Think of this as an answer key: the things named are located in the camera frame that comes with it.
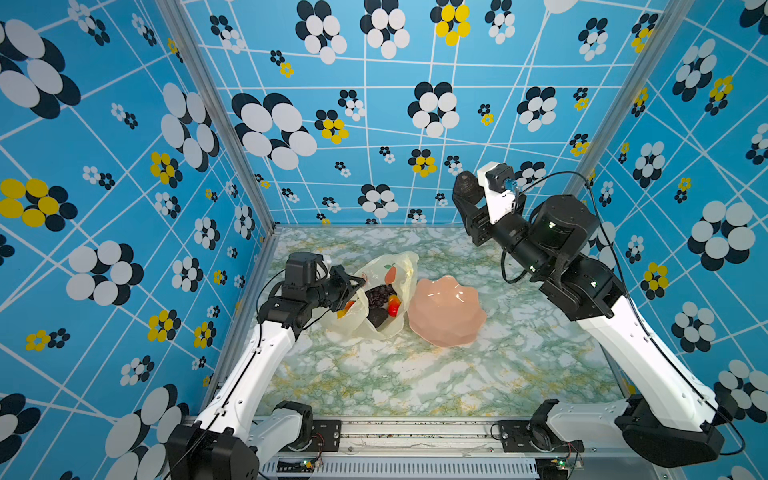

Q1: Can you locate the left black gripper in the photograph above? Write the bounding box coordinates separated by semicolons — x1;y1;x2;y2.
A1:
306;266;364;312

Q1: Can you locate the yellow red mango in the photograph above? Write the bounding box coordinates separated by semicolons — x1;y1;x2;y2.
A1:
387;295;402;317

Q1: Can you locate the cream printed plastic bag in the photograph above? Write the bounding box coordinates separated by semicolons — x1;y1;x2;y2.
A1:
320;251;419;340

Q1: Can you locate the pink scalloped fruit bowl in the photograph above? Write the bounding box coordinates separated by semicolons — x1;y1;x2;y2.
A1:
406;275;487;348

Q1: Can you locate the dark avocado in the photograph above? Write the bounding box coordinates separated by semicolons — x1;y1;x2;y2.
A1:
367;307;389;329
452;171;484;207

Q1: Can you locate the purple grape bunch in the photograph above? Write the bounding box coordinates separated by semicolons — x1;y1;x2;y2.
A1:
365;284;397;309

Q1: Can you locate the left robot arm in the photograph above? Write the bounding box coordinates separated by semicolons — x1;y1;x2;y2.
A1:
165;252;366;479

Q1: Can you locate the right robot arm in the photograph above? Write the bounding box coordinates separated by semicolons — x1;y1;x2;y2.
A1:
452;191;725;468

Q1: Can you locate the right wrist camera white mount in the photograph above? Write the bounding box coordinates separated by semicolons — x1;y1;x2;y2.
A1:
477;162;517;225

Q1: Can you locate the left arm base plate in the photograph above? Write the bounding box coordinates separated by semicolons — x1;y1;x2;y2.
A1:
284;419;343;453

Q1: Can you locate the aluminium front rail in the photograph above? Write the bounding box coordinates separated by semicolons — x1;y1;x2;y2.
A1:
161;415;685;480

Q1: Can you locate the right aluminium corner post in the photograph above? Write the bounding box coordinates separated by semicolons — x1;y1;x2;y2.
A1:
563;0;695;197

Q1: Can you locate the aluminium corner post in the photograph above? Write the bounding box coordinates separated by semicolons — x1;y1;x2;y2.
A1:
563;0;695;197
157;0;275;238

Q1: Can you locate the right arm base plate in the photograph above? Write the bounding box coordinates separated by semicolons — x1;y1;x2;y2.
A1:
490;420;584;455

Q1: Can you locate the left aluminium corner post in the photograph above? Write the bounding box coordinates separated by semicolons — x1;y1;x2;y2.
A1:
157;0;275;238

